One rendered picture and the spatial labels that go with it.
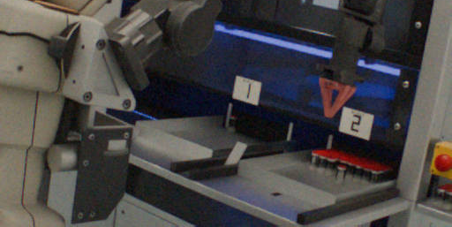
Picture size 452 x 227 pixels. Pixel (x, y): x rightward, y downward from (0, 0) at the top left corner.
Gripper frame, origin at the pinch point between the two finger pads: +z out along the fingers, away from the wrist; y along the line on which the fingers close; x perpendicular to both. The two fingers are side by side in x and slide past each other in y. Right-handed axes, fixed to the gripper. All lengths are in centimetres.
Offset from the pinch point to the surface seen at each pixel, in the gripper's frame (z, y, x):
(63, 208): 57, 39, 108
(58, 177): 47, 37, 113
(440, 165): 4.3, 22.1, -18.7
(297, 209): 20.4, -4.1, -1.4
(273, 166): 16.0, 15.8, 19.2
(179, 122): 14, 19, 53
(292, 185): 16.8, 2.2, 4.9
